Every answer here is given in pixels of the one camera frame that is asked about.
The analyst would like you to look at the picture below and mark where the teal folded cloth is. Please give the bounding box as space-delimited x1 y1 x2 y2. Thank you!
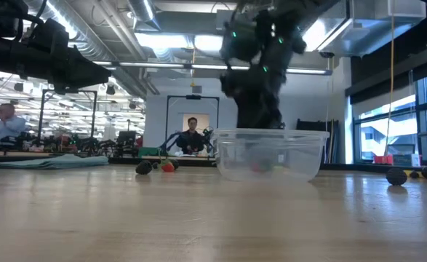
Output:
0 154 110 170

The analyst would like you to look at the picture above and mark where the round silver ventilation duct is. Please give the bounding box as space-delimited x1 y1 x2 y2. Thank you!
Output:
22 0 161 98

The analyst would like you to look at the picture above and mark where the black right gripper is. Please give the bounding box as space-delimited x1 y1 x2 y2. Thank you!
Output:
219 65 289 130

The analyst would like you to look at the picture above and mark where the black gantry frame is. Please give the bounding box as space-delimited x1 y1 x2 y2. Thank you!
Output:
164 95 221 148
37 88 98 146

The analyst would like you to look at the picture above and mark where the green box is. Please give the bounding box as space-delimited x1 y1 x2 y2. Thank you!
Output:
137 146 160 159

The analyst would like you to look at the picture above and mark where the person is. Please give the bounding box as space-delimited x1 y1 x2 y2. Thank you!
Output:
0 103 28 142
175 116 206 155

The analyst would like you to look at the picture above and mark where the red bin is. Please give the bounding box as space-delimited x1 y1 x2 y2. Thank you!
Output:
373 154 394 165

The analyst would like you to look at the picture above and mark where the black office chair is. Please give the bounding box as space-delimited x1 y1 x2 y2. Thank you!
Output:
116 130 138 158

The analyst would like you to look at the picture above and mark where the clear plastic tupperware container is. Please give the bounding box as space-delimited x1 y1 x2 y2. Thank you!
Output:
212 127 331 183

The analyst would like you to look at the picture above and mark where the large glass window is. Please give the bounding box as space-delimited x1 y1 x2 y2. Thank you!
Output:
351 72 427 164

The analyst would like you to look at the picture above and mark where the black cabinet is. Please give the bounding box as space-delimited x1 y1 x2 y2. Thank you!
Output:
295 118 340 164

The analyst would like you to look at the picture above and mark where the rectangular metal air duct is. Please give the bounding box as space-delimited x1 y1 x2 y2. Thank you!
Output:
300 0 427 58

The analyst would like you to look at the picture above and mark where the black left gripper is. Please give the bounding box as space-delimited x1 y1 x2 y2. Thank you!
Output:
23 17 113 95

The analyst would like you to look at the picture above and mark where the yellow hanging cord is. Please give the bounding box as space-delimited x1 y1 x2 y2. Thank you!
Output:
190 47 196 87

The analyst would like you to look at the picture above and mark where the red strawberry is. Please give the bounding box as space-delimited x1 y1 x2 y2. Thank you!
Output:
251 159 273 175
160 157 176 173

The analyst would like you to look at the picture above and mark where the ceiling light strip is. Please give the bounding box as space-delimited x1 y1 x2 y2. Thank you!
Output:
92 60 333 76

